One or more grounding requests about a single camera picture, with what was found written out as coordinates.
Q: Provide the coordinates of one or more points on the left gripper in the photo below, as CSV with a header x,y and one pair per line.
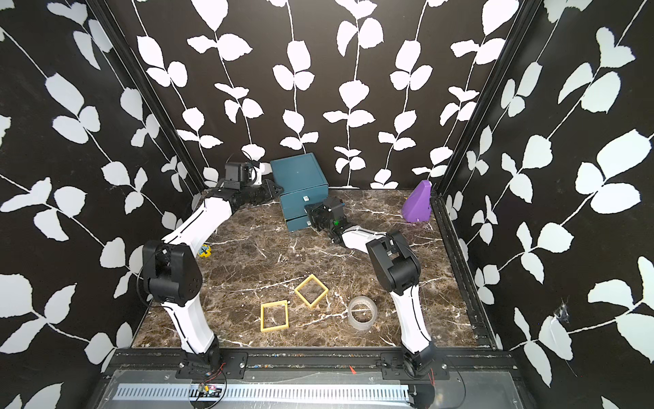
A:
x,y
270,192

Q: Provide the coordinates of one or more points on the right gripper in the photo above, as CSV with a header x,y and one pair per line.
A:
x,y
314,213

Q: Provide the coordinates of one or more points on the teal drawer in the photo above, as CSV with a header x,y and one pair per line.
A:
x,y
293,206
298,223
320,191

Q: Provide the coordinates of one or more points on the yellow brooch box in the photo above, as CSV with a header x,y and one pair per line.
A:
x,y
275,316
311,291

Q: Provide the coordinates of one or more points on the teal top drawer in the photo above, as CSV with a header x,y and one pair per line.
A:
x,y
320,191

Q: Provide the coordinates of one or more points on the teal bottom drawer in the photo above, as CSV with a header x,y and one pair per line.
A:
x,y
298,223

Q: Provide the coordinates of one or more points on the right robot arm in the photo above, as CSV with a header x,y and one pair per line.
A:
x,y
397,269

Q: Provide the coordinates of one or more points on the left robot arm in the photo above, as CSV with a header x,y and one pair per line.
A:
x,y
171,274

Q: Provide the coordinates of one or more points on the teal drawer cabinet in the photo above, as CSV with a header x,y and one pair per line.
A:
x,y
297,172

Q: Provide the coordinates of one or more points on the small yellow blue toy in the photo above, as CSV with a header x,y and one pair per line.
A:
x,y
205,251

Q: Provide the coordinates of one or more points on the purple wedge block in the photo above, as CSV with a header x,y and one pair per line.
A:
x,y
417,207

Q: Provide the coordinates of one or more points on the clear tape roll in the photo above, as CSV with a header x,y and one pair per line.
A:
x,y
362,313

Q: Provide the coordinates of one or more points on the white perforated strip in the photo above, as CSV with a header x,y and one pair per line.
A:
x,y
258,392

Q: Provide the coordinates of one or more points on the small circuit board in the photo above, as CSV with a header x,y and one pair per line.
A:
x,y
206,392

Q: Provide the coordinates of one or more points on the black front rail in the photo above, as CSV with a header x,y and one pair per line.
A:
x,y
391,362

